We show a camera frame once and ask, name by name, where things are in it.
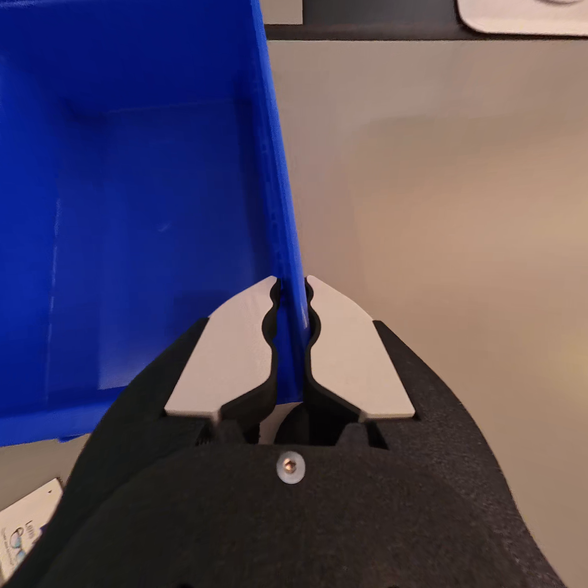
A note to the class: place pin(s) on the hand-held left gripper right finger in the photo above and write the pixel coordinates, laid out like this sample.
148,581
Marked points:
358,363

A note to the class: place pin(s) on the white printed card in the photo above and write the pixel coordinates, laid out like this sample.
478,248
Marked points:
23,528

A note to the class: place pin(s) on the blue plastic bin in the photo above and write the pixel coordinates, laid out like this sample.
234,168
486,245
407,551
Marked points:
138,206

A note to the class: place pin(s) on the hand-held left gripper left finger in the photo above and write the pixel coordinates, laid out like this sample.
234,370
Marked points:
220,363

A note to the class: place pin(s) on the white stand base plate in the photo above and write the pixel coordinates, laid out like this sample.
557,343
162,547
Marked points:
528,18

